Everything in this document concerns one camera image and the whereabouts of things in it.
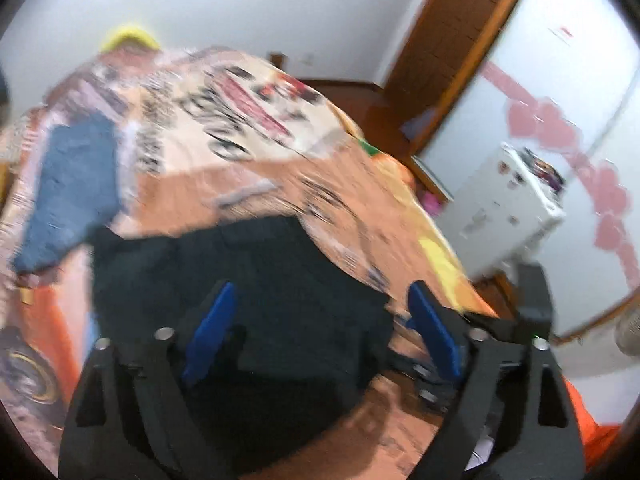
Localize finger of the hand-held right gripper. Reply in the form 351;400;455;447
385;350;468;413

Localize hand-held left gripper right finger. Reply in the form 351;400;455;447
406;281;586;480

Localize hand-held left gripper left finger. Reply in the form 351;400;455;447
59;281;238;480

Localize black pants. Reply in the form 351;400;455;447
91;215;396;476

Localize white cabinet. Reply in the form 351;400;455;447
435;142;566;281

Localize white fan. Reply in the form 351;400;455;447
614;305;640;358

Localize orange cloth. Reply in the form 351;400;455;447
565;377;621;471

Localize newspaper printed blanket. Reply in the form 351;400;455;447
0;47;501;480

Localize folded blue jeans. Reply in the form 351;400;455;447
12;112;123;273

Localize purple cloth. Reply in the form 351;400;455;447
400;107;438;141

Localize brown wooden door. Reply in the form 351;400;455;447
382;0;538;156

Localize yellow plush object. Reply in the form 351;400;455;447
100;24;162;53

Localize pink heart wall stickers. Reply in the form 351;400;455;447
482;62;640;281

